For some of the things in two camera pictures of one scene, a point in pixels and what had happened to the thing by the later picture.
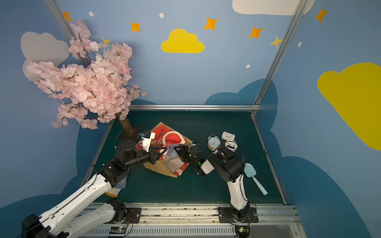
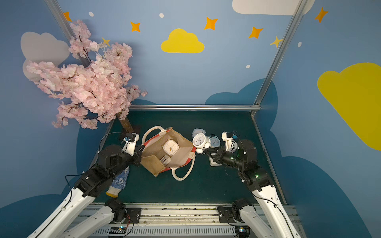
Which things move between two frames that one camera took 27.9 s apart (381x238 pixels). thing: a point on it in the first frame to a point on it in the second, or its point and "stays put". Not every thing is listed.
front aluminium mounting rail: (167, 220) stays put
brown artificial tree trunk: (126, 125) stays put
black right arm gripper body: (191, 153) to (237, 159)
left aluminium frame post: (55, 7) stays put
